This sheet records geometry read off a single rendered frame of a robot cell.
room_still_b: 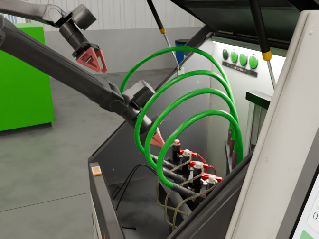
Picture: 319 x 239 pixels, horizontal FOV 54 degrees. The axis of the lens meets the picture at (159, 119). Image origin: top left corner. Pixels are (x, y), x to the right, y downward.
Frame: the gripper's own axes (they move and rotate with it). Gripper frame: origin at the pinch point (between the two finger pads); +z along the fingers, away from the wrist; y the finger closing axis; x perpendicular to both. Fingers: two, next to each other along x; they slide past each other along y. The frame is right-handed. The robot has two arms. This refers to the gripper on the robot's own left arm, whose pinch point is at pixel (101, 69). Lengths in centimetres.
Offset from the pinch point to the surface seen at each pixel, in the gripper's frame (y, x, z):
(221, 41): 21.1, -36.4, 17.4
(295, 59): -35, -42, 37
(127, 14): 606, 58, -249
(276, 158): -37, -28, 49
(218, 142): 34, -9, 47
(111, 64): 604, 165, -191
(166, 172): -20.3, -2.0, 39.3
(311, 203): -46, -28, 56
